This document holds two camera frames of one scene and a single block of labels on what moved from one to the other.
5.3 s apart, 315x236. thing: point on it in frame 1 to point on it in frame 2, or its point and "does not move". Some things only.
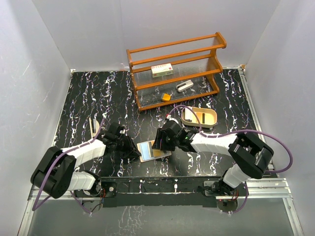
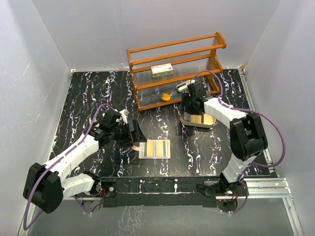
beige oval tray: [207, 117] does not move
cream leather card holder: [148, 154] does not move
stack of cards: [188, 114] does not move
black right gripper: [160, 142] to [185, 98]
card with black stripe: [202, 117] does not move
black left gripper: [131, 151] to [135, 136]
